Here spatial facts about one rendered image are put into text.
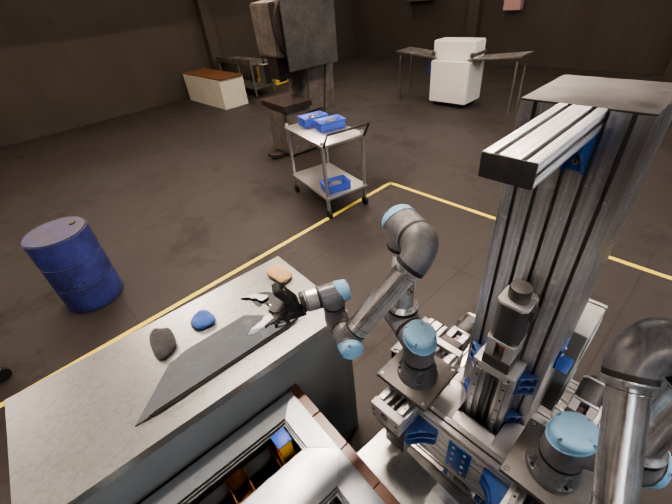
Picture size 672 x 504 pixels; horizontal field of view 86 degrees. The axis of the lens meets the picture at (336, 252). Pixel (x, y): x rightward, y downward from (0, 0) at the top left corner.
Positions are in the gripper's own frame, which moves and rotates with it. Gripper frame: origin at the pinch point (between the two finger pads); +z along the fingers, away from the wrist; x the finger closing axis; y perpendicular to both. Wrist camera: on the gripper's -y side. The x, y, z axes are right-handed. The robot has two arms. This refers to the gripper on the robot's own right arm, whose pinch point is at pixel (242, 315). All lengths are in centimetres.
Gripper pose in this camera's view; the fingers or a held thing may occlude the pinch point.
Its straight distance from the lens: 119.1
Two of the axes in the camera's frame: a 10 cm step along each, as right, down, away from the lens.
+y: 0.4, 7.2, 7.0
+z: -9.5, 2.5, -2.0
